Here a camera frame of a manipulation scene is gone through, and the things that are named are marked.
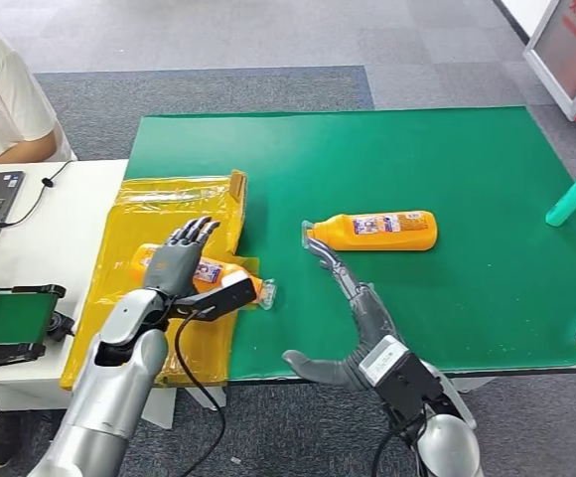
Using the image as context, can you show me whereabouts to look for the orange detergent bottle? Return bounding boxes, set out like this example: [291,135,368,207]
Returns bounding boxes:
[300,210,439,252]
[130,243,278,312]

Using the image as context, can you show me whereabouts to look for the teal bottle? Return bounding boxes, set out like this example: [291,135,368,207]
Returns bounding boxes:
[545,162,576,229]

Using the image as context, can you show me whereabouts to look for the sign stand with red text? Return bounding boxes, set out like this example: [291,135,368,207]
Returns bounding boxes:
[522,0,576,123]

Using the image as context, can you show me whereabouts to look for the small green belt conveyor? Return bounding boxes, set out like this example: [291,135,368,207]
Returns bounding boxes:
[0,282,76,369]

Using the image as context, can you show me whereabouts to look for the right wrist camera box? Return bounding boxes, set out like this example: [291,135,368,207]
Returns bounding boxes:
[359,334,445,422]

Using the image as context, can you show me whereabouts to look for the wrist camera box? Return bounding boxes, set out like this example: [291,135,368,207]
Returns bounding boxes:
[359,334,445,422]
[166,269,260,324]

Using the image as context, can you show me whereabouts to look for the brown cardboard piece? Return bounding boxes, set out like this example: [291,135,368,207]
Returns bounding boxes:
[228,169,248,204]

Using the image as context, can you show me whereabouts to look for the thin black desk cable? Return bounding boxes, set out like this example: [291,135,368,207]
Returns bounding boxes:
[0,159,73,231]

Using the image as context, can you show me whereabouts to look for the person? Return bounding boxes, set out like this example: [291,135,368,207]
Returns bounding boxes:
[0,14,78,166]

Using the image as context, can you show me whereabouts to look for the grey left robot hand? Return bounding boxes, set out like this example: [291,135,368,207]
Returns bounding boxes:
[142,216,221,299]

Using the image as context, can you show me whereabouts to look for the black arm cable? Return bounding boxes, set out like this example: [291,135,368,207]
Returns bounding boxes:
[173,306,228,477]
[370,420,430,477]

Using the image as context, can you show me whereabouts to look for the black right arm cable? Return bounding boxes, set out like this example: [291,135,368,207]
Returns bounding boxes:
[370,420,430,477]

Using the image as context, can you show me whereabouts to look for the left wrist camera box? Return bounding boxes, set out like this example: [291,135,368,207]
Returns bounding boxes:
[166,269,260,324]

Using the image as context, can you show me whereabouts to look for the white panel with black edge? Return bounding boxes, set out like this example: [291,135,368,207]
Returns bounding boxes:
[491,0,552,44]

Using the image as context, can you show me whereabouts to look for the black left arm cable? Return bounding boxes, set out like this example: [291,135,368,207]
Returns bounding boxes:
[173,306,228,477]

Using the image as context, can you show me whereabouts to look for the green table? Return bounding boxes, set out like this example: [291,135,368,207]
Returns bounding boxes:
[124,106,576,412]

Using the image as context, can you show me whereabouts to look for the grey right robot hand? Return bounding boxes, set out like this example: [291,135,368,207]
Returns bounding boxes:
[282,237,403,393]

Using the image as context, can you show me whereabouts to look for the white desk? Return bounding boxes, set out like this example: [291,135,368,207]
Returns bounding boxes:
[0,159,129,412]

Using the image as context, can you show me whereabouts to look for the yellow plastic bag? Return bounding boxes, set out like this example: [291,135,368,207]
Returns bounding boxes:
[59,172,260,391]

